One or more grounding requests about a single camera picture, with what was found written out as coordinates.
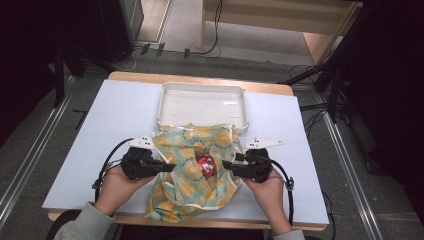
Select white plastic tray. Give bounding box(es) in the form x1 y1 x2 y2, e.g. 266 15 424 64
156 82 250 134

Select white floor cable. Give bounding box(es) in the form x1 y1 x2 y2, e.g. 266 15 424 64
109 48 143 73

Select black tape strip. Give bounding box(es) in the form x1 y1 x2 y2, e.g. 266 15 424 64
73 109 89 131

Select red soda can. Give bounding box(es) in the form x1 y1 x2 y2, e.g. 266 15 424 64
194 153 217 177

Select aluminium floor rail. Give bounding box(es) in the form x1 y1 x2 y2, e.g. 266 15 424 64
0 76 76 231
314 93 384 240

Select person's left hand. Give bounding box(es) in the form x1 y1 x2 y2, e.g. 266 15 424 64
94 165 156 216

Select black metal stand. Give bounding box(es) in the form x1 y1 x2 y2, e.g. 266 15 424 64
53 43 86 108

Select person's right hand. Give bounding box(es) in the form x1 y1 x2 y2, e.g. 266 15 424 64
242 170 286 218

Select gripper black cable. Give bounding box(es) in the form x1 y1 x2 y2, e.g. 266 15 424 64
269 159 296 226
92 138 134 203

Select orange print fabric bag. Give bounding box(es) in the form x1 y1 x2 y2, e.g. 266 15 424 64
145 122 246 224

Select black tripod stand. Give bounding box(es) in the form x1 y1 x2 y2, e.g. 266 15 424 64
279 0 371 123

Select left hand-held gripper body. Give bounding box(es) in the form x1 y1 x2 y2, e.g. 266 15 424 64
120 136 157 181

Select light wooden shelf unit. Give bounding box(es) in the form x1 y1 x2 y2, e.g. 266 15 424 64
199 0 364 66

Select black floor cables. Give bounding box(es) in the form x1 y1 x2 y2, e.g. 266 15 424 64
288 64 348 134

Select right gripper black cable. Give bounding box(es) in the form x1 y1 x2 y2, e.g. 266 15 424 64
269 159 296 226

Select white table mat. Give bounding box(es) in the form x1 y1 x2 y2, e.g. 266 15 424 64
42 79 330 225

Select dark cabinet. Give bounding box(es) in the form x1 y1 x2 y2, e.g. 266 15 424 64
96 0 145 63

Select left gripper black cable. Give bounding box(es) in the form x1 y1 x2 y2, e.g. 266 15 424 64
92 138 134 203

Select black hanging cable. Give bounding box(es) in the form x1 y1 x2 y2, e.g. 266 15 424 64
191 0 224 56

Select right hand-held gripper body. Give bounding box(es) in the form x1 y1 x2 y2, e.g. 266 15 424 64
242 138 284 184

